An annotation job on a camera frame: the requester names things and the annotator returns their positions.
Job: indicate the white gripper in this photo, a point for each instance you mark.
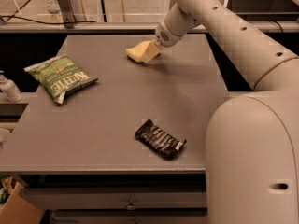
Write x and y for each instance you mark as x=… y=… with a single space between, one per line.
x=163 y=35

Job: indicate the white spray bottle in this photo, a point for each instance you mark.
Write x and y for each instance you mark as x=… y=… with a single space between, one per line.
x=9 y=89

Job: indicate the grey metal bracket left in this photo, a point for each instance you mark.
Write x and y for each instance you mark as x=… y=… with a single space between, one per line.
x=67 y=13

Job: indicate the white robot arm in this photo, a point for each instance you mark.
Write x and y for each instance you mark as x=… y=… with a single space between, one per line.
x=252 y=139

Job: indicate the grey metal rail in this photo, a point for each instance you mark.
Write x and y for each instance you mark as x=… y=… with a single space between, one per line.
x=131 y=28

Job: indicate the grey drawer cabinet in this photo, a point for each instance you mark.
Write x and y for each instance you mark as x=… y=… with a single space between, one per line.
x=81 y=159

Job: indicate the metal drawer knob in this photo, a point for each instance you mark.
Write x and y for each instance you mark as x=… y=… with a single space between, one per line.
x=130 y=206

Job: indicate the black rxbar chocolate wrapper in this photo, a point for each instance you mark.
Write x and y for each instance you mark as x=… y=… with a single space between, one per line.
x=159 y=140

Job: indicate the yellow sponge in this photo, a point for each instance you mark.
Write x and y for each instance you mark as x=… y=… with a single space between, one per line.
x=139 y=53

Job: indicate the green kettle chips bag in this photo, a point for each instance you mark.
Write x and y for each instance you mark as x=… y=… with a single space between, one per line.
x=60 y=76

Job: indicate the cardboard box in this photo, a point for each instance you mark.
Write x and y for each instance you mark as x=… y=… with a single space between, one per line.
x=16 y=210

